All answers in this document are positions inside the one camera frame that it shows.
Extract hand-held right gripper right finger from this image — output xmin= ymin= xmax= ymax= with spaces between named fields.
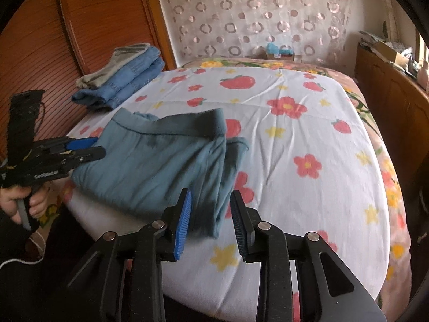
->
xmin=230 ymin=189 xmax=386 ymax=322

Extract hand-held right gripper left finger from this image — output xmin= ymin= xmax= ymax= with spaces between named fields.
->
xmin=64 ymin=188 xmax=194 ymax=322

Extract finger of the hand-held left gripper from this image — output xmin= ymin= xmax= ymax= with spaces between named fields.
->
xmin=65 ymin=146 xmax=107 ymax=167
xmin=50 ymin=136 xmax=100 ymax=152

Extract teal pants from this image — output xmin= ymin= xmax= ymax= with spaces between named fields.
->
xmin=71 ymin=108 xmax=250 ymax=239

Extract person's left hand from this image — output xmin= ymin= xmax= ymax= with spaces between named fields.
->
xmin=0 ymin=185 xmax=49 ymax=224

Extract folded grey garment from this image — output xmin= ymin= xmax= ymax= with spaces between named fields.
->
xmin=76 ymin=43 xmax=151 ymax=90

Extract folded blue jeans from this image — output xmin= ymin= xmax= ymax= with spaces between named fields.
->
xmin=71 ymin=46 xmax=165 ymax=111

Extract white floral bed sheet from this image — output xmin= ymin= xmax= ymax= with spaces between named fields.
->
xmin=65 ymin=66 xmax=393 ymax=318

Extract pink floral blanket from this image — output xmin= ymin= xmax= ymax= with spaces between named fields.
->
xmin=181 ymin=57 xmax=415 ymax=309

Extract small box with blue item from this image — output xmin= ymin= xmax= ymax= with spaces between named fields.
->
xmin=266 ymin=43 xmax=295 ymax=62

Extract wooden side cabinet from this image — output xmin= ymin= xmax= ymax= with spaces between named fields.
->
xmin=354 ymin=45 xmax=429 ymax=190

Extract cardboard box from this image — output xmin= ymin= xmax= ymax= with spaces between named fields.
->
xmin=370 ymin=40 xmax=410 ymax=68

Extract white cable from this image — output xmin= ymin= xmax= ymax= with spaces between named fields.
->
xmin=0 ymin=231 xmax=46 ymax=269

